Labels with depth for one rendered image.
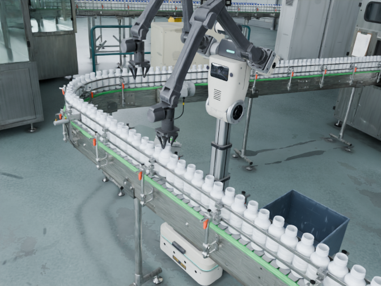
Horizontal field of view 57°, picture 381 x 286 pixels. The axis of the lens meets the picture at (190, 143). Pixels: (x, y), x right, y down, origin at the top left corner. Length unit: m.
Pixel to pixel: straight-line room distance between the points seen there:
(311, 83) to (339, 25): 4.13
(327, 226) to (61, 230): 2.07
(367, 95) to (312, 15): 2.89
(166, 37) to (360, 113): 2.99
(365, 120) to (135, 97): 3.27
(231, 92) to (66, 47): 5.06
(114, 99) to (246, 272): 2.06
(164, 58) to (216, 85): 3.55
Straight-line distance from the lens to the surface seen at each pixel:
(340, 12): 8.13
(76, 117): 2.34
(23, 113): 4.70
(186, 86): 3.16
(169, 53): 5.63
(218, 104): 2.13
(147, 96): 3.18
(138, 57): 1.93
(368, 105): 5.20
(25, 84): 4.62
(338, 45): 8.32
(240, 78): 2.06
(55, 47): 6.73
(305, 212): 1.92
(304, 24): 7.54
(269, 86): 3.79
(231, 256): 1.49
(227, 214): 1.45
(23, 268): 2.86
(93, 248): 2.88
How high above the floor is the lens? 1.93
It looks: 26 degrees down
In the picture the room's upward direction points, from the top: 4 degrees clockwise
